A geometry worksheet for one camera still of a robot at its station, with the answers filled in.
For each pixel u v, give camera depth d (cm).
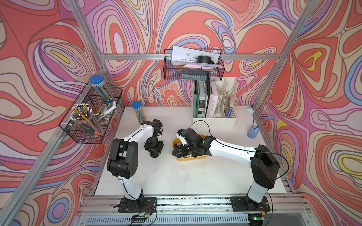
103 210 73
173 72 101
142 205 73
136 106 95
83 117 58
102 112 75
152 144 78
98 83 70
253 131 95
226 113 111
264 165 45
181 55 86
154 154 87
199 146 63
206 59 82
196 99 88
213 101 93
